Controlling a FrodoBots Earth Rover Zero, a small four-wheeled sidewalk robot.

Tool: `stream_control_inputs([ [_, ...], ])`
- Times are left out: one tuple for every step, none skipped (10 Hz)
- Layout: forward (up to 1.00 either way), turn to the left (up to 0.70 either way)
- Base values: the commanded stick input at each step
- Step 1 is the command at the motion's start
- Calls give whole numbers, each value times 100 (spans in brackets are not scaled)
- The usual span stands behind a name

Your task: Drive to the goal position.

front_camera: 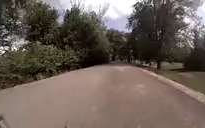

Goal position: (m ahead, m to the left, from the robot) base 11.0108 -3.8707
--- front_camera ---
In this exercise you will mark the grey asphalt path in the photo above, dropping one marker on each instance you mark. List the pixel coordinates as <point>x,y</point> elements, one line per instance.
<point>100,100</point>

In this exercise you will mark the wood of green trees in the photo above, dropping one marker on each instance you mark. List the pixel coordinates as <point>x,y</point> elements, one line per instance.
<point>46,43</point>

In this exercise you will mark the row of trees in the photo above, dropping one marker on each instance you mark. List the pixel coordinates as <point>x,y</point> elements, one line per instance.
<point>170,33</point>

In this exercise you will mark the pale gravel strip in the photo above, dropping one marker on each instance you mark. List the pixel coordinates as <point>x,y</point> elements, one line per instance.
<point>180,87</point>

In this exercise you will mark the grass verge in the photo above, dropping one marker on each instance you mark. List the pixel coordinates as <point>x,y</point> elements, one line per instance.
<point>193,81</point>

